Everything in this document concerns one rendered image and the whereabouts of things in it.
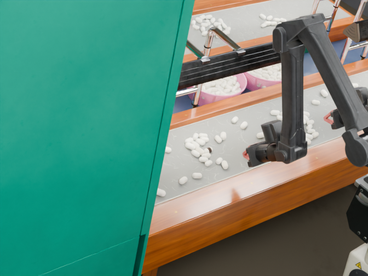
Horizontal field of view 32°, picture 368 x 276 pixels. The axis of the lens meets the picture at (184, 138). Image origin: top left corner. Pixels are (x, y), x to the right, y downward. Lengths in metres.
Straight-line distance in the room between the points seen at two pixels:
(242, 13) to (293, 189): 1.19
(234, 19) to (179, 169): 1.15
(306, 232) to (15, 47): 2.24
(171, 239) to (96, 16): 0.96
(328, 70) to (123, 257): 0.78
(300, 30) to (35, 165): 0.77
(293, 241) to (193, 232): 1.13
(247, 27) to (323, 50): 1.43
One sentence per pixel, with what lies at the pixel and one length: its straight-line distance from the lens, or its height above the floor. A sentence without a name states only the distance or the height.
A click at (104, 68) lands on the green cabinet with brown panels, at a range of 1.37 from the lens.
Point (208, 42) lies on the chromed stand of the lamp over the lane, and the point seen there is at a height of 1.05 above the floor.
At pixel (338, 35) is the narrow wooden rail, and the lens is 3.38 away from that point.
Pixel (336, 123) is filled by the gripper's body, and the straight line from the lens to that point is 2.36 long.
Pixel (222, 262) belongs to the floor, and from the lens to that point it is 2.96.
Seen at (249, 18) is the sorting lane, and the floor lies 0.74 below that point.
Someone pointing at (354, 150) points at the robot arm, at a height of 1.24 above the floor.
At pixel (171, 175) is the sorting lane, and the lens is 2.20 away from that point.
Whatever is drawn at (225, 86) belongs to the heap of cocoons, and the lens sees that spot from 2.67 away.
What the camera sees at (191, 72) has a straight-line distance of 2.08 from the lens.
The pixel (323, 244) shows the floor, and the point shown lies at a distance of 3.21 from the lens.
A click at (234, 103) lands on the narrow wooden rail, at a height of 0.76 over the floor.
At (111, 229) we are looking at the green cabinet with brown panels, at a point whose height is 0.92.
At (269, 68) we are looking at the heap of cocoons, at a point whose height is 0.74.
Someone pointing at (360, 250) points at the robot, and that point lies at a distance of 2.09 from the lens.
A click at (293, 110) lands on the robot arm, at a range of 1.89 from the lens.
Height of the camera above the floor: 2.22
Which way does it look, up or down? 39 degrees down
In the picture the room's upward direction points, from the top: 12 degrees clockwise
